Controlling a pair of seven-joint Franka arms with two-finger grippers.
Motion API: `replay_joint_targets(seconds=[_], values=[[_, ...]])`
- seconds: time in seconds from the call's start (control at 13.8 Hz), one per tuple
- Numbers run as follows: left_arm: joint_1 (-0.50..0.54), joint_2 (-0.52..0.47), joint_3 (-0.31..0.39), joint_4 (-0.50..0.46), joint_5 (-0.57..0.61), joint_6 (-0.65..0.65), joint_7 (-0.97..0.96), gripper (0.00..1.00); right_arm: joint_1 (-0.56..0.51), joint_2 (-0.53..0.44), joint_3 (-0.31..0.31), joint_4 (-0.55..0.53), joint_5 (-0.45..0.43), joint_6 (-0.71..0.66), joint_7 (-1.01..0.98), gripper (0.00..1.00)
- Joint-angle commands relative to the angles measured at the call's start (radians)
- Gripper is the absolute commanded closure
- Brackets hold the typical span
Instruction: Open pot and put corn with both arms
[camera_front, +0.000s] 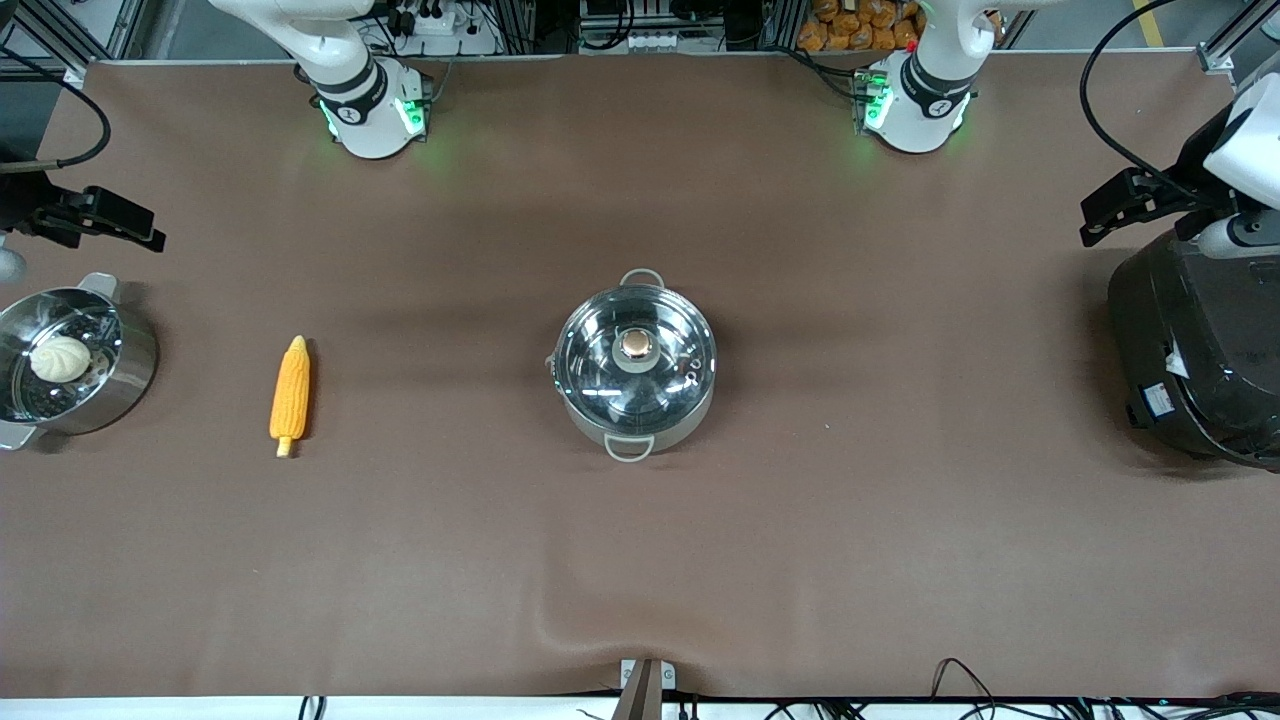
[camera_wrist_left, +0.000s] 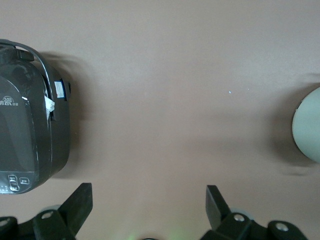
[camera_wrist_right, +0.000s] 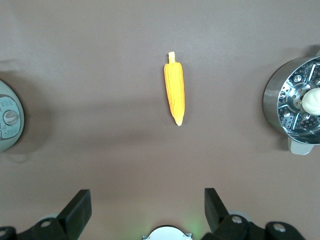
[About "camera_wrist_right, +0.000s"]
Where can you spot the yellow corn cob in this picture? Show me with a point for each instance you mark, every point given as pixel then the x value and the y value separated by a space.
pixel 175 95

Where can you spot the glass pot lid with knob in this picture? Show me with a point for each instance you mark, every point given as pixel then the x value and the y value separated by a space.
pixel 10 117

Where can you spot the perforated steel steamer basket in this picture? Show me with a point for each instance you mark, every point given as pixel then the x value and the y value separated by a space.
pixel 297 82

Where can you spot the white steamed bun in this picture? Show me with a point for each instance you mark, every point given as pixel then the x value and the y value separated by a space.
pixel 312 102

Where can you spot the steel steamer pot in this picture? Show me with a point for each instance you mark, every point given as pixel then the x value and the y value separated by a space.
pixel 271 100

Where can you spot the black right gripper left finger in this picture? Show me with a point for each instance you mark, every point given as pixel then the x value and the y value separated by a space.
pixel 72 212

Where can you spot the brown table cover mat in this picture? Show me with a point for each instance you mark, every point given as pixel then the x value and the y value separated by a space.
pixel 100 75

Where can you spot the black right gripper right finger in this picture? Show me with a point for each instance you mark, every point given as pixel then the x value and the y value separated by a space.
pixel 217 215

